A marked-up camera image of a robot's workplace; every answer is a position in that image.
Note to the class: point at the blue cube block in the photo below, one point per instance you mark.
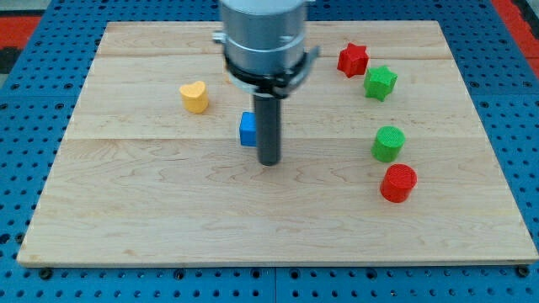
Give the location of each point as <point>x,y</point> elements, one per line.
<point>247,129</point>

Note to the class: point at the yellow heart block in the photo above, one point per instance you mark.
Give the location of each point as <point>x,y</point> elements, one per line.
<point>194,97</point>

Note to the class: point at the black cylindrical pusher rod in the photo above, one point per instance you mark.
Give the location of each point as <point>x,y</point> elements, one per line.
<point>268,129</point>

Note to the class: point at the wooden board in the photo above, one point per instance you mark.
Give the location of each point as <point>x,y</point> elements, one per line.
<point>140,182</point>

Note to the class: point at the green cylinder block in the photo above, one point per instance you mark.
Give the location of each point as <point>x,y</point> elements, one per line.
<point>388,143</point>

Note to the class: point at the red star block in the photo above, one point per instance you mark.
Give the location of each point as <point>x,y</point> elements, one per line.
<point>353,60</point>

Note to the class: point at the green star block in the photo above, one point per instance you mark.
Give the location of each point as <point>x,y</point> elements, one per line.
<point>379,82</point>

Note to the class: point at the red cylinder block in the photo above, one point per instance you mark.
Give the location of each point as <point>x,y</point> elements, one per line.
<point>398,183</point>

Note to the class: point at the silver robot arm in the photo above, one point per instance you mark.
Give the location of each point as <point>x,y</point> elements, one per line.
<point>263,45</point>

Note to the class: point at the black clamp mount ring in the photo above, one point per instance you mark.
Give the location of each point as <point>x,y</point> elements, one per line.
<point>279,85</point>

